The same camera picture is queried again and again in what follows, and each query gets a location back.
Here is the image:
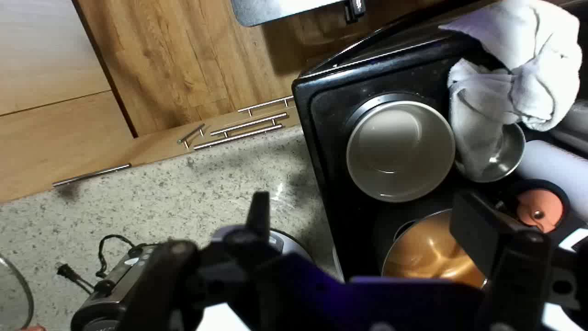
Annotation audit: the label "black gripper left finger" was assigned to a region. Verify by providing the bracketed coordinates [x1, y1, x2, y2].
[125, 190, 291, 331]

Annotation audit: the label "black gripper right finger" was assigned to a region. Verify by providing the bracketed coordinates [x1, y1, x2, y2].
[456, 190, 557, 331]

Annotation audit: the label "steel rimmed glass pot lid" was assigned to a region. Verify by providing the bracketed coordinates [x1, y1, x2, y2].
[381, 208, 489, 291]

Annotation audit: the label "thin rimmed glass lid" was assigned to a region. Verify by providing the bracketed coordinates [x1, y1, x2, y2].
[0, 254, 35, 331]

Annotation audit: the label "black electric stove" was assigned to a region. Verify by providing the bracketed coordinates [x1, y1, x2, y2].
[292, 17, 588, 291]

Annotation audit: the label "black cylindrical appliance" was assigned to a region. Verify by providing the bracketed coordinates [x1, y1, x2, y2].
[55, 234, 162, 331]

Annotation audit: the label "large white bowl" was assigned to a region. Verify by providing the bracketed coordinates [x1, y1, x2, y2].
[517, 138, 588, 223]

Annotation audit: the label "stainless steel tumbler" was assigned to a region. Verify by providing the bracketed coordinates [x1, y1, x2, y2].
[456, 118, 530, 184]

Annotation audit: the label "small grey bowl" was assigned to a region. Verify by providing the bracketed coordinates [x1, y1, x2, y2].
[344, 92, 458, 204]

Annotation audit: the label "white cloth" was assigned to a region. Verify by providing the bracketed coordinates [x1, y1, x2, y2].
[439, 0, 585, 181]

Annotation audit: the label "wooden lower cabinets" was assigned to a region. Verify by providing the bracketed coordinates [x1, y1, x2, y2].
[0, 0, 383, 204]

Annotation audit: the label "copper pot with orange handles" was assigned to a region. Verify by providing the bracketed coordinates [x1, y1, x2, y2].
[381, 179, 568, 291]

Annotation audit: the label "steel cabinet handle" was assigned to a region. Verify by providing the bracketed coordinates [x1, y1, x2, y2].
[236, 94, 296, 118]
[177, 122, 208, 149]
[210, 111, 291, 138]
[191, 122, 285, 153]

